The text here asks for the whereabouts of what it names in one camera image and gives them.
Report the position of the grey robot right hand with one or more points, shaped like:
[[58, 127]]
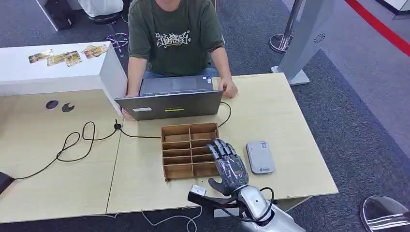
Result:
[[232, 169]]

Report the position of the person's right hand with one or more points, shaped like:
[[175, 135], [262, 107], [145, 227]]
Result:
[[126, 114]]

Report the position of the person's left hand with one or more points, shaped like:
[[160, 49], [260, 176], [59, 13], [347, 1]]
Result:
[[229, 88]]

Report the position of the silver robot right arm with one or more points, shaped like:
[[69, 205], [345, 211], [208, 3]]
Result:
[[256, 201]]

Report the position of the grey card reader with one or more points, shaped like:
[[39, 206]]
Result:
[[260, 158]]

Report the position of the grey laptop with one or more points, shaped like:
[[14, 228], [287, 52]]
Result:
[[169, 105]]

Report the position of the wooden card box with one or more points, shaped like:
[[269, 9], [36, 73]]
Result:
[[179, 171]]

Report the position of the gold printed card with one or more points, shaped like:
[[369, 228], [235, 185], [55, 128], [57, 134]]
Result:
[[58, 58], [74, 61], [94, 51], [40, 56]]

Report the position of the person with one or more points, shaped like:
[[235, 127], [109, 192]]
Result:
[[173, 41]]

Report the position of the white cabinet box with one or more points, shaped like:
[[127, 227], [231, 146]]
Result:
[[64, 76]]

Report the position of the grey kiosk stand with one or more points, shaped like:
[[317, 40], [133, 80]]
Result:
[[307, 41]]

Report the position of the white bin on black base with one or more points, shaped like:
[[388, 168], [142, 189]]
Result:
[[101, 5]]

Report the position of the black box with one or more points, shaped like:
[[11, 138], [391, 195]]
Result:
[[61, 12]]

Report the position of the black device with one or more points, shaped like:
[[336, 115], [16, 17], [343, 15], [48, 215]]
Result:
[[4, 182]]

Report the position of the red floor tape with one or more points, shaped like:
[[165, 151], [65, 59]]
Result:
[[378, 25]]

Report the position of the white platform base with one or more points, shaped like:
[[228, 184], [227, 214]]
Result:
[[400, 4]]

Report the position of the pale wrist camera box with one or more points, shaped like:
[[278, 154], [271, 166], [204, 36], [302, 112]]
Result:
[[198, 190]]

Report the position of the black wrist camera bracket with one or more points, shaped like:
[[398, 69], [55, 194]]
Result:
[[208, 201]]

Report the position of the chrome stanchion post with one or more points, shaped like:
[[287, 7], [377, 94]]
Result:
[[280, 43]]

